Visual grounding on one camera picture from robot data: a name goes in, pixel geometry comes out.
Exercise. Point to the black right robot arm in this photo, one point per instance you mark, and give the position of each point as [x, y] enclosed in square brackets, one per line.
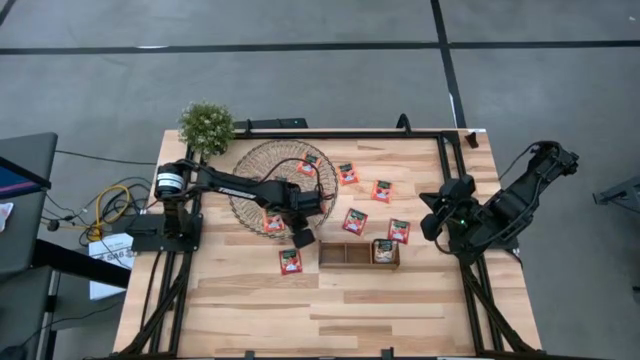
[520, 200]

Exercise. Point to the grey chair base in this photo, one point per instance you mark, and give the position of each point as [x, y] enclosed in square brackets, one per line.
[622, 192]

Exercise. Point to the black desk beam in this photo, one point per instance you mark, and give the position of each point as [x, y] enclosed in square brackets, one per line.
[75, 262]

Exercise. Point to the red tea bag packet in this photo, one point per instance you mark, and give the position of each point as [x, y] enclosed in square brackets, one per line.
[355, 222]
[398, 231]
[290, 261]

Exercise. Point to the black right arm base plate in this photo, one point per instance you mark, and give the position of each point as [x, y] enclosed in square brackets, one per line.
[507, 244]

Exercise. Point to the small white cloth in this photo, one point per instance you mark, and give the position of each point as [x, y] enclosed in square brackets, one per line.
[5, 215]

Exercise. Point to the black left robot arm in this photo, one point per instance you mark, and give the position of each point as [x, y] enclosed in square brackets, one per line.
[235, 187]

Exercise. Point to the round woven placemat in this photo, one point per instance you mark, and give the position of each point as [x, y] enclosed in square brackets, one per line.
[265, 152]

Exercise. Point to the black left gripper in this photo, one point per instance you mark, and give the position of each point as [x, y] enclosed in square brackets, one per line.
[302, 205]

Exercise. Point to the orange tea bag packet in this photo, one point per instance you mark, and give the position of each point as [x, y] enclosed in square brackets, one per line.
[348, 173]
[273, 223]
[311, 166]
[382, 191]

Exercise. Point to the green potted plant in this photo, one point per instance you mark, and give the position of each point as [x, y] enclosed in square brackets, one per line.
[206, 127]

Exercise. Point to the small black corner bracket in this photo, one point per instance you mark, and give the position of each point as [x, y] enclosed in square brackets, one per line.
[471, 140]

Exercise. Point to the grey desk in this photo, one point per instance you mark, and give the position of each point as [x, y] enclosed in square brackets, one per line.
[30, 150]

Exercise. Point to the white paper sheet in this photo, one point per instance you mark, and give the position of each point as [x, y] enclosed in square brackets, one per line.
[112, 250]

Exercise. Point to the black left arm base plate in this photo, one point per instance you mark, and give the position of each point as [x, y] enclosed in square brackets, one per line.
[145, 241]

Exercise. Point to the black aluminium table frame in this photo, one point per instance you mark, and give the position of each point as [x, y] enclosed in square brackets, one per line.
[350, 135]

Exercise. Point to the blue screen panel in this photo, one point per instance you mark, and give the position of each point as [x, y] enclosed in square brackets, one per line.
[15, 182]

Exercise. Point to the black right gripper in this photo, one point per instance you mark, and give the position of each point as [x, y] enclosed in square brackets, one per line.
[457, 192]

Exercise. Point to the black mount block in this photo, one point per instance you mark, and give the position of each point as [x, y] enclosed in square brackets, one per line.
[387, 353]
[248, 354]

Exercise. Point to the wooden three-compartment box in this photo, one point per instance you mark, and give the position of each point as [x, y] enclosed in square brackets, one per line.
[332, 254]

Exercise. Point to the long black electronics box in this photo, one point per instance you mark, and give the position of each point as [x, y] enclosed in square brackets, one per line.
[280, 123]

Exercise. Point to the black clamp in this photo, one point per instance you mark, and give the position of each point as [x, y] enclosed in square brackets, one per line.
[248, 126]
[403, 122]

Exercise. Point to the beige tea bag packet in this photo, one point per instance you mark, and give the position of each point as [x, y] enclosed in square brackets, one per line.
[384, 250]

